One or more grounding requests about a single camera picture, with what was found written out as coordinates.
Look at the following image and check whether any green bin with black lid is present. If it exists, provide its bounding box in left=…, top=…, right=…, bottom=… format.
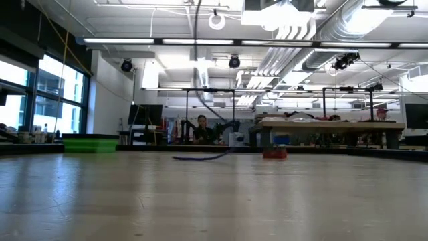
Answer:
left=62, top=133, right=120, bottom=154

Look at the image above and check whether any person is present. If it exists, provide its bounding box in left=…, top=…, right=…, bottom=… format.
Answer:
left=374, top=107, right=389, bottom=122
left=192, top=114, right=217, bottom=145

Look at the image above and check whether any black metal station frame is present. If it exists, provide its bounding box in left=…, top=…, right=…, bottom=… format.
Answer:
left=322, top=86, right=376, bottom=123
left=185, top=88, right=236, bottom=145

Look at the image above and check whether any white light tube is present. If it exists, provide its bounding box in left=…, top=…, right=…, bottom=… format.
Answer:
left=83, top=38, right=156, bottom=45
left=241, top=39, right=314, bottom=47
left=320, top=42, right=393, bottom=48
left=397, top=42, right=428, bottom=49
left=162, top=39, right=235, bottom=46

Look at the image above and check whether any red container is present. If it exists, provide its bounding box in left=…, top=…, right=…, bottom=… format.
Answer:
left=262, top=144, right=288, bottom=159

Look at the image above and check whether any white coiled ceiling cable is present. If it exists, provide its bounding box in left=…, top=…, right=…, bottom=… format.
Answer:
left=208, top=13, right=227, bottom=31

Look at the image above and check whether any black table edge rail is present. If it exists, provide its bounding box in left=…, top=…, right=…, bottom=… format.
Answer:
left=0, top=143, right=428, bottom=163

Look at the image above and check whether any silver ventilation duct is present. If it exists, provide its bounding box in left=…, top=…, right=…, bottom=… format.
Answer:
left=314, top=0, right=381, bottom=42

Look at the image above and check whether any white ceiling vent unit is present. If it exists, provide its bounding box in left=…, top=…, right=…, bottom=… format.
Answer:
left=240, top=0, right=317, bottom=27

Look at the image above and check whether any black computer monitor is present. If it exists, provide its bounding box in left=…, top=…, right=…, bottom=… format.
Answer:
left=404, top=103, right=428, bottom=130
left=128, top=104, right=164, bottom=127

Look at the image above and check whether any black ceiling camera cluster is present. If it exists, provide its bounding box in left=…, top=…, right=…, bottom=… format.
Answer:
left=332, top=52, right=361, bottom=71

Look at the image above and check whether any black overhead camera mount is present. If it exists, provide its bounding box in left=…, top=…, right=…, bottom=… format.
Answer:
left=362, top=0, right=419, bottom=10

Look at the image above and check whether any large window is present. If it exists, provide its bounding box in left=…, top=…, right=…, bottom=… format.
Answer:
left=0, top=53, right=91, bottom=135

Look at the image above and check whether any pile of clothes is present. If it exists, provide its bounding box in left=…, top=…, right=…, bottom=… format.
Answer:
left=260, top=111, right=352, bottom=122

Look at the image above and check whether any white box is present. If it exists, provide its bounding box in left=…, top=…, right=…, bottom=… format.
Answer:
left=228, top=132, right=246, bottom=147

